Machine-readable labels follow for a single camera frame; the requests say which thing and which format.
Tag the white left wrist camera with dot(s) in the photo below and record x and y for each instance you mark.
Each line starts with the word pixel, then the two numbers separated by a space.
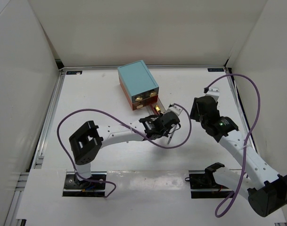
pixel 175 109

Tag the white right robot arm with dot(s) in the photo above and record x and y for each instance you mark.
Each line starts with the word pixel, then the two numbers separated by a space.
pixel 265 189

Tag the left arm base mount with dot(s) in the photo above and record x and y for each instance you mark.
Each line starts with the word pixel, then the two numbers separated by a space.
pixel 73 187

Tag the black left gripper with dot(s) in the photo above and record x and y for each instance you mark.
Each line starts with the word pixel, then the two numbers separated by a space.
pixel 166 133

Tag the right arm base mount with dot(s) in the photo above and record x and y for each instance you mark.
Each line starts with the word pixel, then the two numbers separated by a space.
pixel 202 189

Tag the houndstooth pattern eyeliner pencil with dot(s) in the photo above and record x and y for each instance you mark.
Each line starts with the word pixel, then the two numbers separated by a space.
pixel 171 134

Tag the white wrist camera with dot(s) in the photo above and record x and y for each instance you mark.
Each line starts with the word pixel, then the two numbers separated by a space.
pixel 213 92
pixel 175 109

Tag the gold black lipstick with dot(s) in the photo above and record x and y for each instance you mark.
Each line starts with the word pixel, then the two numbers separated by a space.
pixel 157 109

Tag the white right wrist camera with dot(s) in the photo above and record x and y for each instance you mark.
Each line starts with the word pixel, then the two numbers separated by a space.
pixel 213 92

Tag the teal and orange drawer box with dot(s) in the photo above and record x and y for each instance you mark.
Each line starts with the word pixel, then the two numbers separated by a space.
pixel 135 80

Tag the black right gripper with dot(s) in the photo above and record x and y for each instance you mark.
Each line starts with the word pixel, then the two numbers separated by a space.
pixel 194 113

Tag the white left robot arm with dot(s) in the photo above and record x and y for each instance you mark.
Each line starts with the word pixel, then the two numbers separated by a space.
pixel 86 142

